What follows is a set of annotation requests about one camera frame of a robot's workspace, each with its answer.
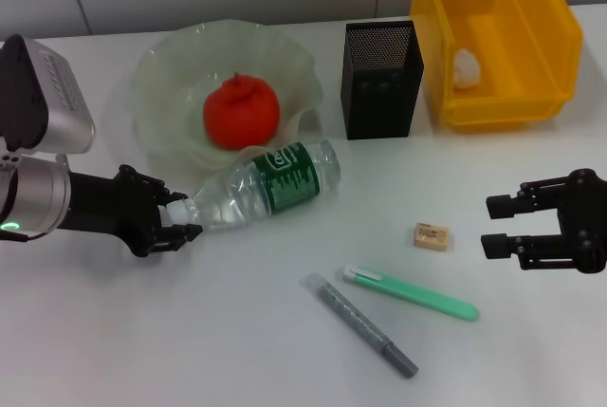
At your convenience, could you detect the black mesh pen holder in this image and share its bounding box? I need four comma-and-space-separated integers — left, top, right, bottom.
340, 19, 425, 141

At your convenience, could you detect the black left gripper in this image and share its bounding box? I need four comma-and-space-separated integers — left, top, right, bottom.
59, 164, 205, 259

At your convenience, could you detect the grey marker pen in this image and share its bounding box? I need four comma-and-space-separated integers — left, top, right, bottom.
301, 272, 419, 379

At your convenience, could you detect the beige eraser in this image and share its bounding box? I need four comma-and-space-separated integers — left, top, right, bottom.
412, 221, 452, 252

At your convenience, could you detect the yellow plastic bin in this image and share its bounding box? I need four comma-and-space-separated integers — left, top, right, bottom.
409, 0, 583, 136

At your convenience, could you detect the orange fruit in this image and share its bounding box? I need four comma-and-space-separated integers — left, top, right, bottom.
202, 72, 281, 151

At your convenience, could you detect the left gripper cable with connector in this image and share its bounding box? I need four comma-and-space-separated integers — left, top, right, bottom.
0, 229, 53, 243

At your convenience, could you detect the clear green-label water bottle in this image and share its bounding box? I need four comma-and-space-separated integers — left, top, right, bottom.
166, 138, 342, 233

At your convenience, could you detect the mint green utility knife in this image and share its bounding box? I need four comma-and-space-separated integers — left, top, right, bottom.
335, 264, 480, 323

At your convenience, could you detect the white paper ball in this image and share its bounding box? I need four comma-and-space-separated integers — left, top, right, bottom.
453, 47, 483, 90

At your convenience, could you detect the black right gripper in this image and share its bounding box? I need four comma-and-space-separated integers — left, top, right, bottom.
480, 168, 607, 275

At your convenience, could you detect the pale green wavy fruit bowl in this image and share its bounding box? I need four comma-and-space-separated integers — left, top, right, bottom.
125, 19, 326, 176

